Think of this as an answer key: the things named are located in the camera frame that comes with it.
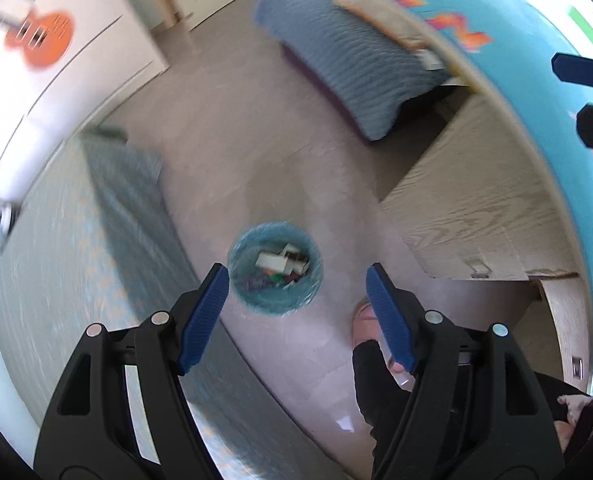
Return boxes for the blue round trash bin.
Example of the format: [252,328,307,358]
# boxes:
[228,221,324,316]

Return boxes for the person's left hand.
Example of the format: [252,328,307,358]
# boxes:
[554,394,593,452]

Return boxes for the blue marathon printed blanket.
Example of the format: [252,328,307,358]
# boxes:
[343,0,593,396]

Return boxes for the black trouser legs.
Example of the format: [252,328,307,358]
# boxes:
[353,340,593,470]

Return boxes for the left pink slipper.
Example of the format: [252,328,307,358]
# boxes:
[352,298,381,348]

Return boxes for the grey floor rug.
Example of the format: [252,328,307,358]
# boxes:
[0,131,343,479]

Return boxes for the blue quilted bedspread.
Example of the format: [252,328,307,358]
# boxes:
[254,0,451,141]

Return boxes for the white wardrobe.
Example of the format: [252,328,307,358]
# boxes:
[0,0,168,200]

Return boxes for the green white wall poster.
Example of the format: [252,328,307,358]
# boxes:
[567,4,593,59]

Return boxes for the wooden bed frame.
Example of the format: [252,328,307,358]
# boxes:
[381,87,593,391]

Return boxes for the orange guitar wall sticker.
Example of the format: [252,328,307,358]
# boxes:
[0,0,76,72]

